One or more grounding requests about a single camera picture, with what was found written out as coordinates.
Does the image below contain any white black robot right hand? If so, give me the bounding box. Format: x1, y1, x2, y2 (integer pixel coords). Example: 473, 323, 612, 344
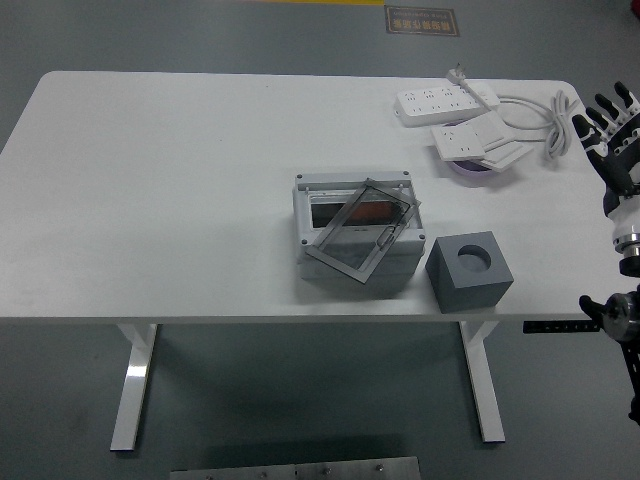
571, 79, 640, 246

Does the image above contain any orange cylindrical battery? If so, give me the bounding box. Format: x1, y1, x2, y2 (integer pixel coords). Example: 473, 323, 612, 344
344, 201, 404, 222

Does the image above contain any transparent box lid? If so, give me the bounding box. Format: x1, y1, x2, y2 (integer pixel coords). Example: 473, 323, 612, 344
305, 176, 424, 285

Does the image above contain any grey plastic junction box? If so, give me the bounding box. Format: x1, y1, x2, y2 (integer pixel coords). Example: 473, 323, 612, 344
292, 171, 428, 282

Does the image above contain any black perforated bar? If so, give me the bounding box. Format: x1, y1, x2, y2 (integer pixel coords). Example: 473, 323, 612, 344
523, 321, 601, 334

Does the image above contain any white power strip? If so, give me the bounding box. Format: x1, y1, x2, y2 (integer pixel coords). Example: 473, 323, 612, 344
391, 84, 501, 129

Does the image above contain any grey holder block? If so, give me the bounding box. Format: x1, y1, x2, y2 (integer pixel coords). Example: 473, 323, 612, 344
425, 230, 515, 315

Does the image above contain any brown floor sign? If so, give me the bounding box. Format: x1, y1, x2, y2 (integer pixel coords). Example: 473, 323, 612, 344
383, 4, 460, 37

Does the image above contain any white table leg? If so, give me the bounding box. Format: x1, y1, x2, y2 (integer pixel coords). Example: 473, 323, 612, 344
458, 322, 506, 444
109, 323, 160, 453

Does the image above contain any grey metal plate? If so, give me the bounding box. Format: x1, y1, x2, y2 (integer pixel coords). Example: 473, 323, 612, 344
169, 455, 421, 480

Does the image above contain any white wall socket panel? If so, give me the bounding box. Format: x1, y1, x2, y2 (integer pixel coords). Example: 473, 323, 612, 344
430, 123, 487, 162

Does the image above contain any white power cord with plug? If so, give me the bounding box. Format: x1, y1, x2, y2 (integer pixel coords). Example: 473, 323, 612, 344
446, 63, 581, 162

